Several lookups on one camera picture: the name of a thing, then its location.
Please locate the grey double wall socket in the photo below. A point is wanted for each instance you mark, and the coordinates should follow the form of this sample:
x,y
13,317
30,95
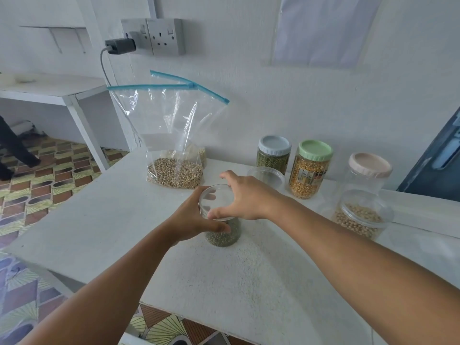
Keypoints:
x,y
167,37

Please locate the black charger plug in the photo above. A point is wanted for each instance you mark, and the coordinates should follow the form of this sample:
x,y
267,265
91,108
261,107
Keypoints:
x,y
120,46

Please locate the person's right thumb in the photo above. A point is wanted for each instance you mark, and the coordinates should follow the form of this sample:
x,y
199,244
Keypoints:
x,y
226,213

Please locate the empty clear plastic tub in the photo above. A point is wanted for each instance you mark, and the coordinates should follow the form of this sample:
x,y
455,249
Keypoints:
x,y
267,177

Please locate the beige lid empty clear jar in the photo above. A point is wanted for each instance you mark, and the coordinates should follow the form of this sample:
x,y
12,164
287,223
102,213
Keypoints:
x,y
366,172

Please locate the person's left hand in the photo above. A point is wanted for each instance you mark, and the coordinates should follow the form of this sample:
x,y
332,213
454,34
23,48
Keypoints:
x,y
183,222

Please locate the white sheet on wall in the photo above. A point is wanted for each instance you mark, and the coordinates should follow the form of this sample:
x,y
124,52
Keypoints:
x,y
323,28

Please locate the person's left forearm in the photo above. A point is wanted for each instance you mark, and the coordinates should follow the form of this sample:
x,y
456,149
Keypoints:
x,y
107,298

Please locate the clear tub with soybeans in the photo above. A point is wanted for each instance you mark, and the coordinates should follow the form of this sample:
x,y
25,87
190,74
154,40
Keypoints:
x,y
363,217

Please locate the person's right hand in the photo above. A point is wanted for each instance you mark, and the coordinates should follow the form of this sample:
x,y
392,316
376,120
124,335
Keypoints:
x,y
251,199

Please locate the grey wall socket with plug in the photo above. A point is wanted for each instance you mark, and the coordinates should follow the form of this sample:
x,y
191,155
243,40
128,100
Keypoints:
x,y
138,26

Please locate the person's right forearm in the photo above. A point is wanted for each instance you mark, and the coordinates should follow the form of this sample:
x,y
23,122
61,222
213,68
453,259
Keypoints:
x,y
359,262

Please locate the green lid jar yellow corn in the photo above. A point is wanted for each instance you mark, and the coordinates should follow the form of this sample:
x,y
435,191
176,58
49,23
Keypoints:
x,y
309,172

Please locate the grey lid jar green beans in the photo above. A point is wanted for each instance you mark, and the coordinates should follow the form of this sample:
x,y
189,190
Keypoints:
x,y
273,158

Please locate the clear tub with green beans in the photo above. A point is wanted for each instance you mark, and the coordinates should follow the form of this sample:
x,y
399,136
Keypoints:
x,y
226,238

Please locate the white side table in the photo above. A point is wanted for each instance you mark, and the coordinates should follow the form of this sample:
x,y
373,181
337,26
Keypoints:
x,y
54,89

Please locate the beige grains in bag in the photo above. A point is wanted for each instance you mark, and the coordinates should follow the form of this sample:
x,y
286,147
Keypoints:
x,y
174,172

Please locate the white roll under table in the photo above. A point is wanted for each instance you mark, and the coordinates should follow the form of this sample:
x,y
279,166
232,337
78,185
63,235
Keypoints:
x,y
23,126

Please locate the clear zip bag blue seal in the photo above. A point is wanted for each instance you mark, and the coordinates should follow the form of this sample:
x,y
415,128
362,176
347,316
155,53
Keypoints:
x,y
161,122

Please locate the person's left thumb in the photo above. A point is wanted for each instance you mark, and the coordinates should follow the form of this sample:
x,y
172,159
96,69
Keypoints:
x,y
199,197

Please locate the dark blue door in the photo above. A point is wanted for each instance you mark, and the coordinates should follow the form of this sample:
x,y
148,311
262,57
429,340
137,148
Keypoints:
x,y
438,161

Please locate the clear round tub lid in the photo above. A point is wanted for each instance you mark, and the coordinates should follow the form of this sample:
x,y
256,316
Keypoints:
x,y
215,199

